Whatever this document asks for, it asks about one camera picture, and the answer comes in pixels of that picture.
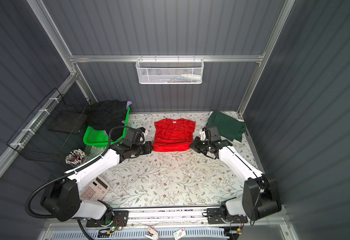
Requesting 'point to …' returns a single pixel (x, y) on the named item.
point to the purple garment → (128, 104)
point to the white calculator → (97, 190)
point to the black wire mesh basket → (53, 129)
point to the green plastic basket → (97, 137)
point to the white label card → (179, 233)
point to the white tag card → (152, 233)
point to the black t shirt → (106, 115)
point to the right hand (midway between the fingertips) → (190, 146)
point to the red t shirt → (173, 134)
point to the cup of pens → (76, 157)
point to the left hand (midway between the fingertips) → (154, 146)
